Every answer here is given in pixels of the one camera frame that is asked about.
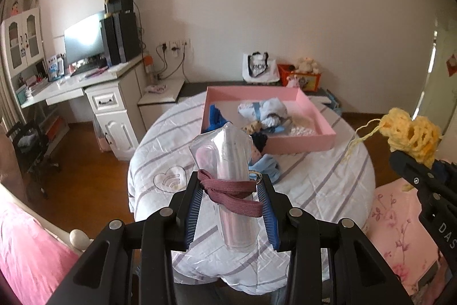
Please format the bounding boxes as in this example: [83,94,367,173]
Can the pink cardboard box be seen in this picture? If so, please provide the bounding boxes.
[201,86,337,155]

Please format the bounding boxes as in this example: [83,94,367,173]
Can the white desk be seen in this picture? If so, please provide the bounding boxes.
[21,57,147,163]

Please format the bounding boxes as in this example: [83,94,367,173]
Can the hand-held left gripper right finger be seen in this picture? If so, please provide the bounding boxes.
[257,176,419,305]

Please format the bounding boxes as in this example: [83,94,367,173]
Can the white shopping bag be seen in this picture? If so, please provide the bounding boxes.
[243,52,280,83]

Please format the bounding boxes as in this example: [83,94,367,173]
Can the clear pouch with mauve strap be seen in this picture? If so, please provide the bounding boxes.
[189,123,264,253]

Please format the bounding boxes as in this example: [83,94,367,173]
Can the low black bench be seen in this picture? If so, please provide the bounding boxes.
[177,81,336,106]

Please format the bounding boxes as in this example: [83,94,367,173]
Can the navy knitted scrunchie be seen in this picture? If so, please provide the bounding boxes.
[251,132,269,151]

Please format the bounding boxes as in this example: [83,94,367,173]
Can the light blue knitted doll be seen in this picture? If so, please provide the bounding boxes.
[248,147,282,184]

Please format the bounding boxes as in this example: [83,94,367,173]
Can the stack of books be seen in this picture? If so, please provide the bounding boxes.
[16,83,47,103]

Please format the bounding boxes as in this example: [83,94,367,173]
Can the beige plush toy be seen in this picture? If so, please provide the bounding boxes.
[293,57,320,74]

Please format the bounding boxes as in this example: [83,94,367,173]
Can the pink bedding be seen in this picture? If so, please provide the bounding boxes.
[0,198,81,305]

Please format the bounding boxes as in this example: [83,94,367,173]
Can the light blue baby garment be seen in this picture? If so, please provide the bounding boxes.
[237,97,288,130]

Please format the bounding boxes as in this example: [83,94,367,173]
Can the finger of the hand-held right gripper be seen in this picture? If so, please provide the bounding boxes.
[389,149,457,217]
[429,160,457,190]

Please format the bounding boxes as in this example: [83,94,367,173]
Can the black power cable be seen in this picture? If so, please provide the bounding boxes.
[168,47,186,79]
[156,44,169,80]

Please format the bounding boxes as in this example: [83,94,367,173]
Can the cream bed frame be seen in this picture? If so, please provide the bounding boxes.
[0,184,93,256]

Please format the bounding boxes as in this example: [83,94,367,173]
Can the red storage box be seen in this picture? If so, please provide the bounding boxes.
[277,64,322,92]

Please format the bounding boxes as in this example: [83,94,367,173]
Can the blue knitted soft toy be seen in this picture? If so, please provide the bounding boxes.
[209,104,229,132]

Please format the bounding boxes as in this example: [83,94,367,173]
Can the white wall sockets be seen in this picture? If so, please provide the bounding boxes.
[157,38,191,57]

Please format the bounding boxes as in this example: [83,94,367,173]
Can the white book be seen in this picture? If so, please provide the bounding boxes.
[107,63,133,75]

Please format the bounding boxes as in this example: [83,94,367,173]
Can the light blue box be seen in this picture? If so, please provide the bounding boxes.
[326,89,343,110]

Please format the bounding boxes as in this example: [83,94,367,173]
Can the white beaded item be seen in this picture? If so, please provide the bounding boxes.
[287,126,315,136]

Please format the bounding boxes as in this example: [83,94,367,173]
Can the black keyboard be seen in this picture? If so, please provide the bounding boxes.
[71,64,108,74]

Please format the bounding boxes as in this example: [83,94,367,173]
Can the black computer monitor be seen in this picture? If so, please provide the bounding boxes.
[63,13,106,67]

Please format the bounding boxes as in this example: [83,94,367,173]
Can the white glass door cabinet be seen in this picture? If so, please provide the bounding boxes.
[0,8,45,77]

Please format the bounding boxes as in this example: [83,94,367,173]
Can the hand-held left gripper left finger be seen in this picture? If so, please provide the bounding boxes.
[46,171,208,305]

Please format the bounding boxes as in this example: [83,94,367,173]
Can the black office chair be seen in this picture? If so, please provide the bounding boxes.
[5,119,61,200]

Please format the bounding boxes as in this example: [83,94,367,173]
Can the yellow knitted piece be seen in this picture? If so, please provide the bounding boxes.
[343,107,444,170]

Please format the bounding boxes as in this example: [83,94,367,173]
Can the blue white box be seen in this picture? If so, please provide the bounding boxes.
[46,55,65,80]

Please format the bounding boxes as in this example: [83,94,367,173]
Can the black computer tower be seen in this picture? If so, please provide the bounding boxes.
[100,11,141,65]

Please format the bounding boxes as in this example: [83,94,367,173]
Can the low white cabinet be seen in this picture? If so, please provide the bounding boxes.
[137,78,185,134]

